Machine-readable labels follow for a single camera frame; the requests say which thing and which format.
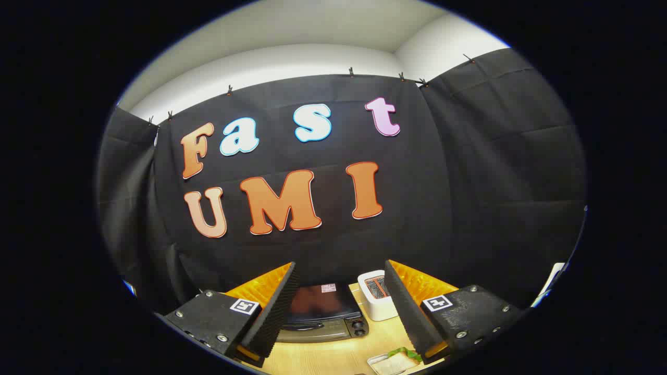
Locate white slot toaster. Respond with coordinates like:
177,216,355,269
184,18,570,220
357,270,399,321

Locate lettuce sandwich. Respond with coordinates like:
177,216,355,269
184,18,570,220
383,347,423,373

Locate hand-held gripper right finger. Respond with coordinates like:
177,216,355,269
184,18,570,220
384,259,524,365

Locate black toaster oven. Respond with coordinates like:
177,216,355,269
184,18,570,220
276,283,369,343

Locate white rectangular plate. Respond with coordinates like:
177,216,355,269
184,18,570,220
367,352,446,375

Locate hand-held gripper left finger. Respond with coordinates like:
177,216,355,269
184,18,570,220
163,261,301,369

